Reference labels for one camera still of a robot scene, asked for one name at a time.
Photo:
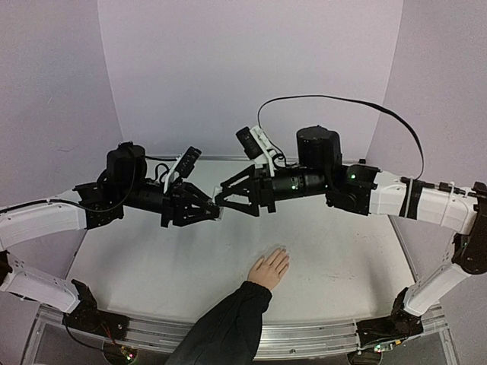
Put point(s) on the person's bare hand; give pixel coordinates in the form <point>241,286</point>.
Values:
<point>268,271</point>

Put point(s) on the clear nail polish bottle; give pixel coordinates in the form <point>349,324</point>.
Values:
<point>217,216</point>

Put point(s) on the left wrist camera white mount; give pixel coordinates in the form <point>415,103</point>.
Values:
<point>182,167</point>

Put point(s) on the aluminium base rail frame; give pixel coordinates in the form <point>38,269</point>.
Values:
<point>151,341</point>

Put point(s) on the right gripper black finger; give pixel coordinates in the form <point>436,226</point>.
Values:
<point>246,204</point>
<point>241,177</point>

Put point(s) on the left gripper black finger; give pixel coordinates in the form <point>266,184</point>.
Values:
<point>183,217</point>
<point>193,197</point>

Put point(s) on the white nail polish cap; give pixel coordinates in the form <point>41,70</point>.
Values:
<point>216,191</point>

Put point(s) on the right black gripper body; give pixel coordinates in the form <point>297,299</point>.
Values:
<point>264,188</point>

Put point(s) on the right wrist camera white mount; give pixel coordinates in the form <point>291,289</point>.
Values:
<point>259,149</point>

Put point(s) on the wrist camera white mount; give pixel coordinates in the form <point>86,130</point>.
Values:
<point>182,167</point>
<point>259,149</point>

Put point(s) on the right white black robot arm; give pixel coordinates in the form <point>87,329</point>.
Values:
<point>366,190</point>

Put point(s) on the black sleeved forearm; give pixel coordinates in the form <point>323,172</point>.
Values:
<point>229,333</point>

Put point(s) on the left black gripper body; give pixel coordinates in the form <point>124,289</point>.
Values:
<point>172,199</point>

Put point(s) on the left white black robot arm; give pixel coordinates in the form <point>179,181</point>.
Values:
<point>40,218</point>

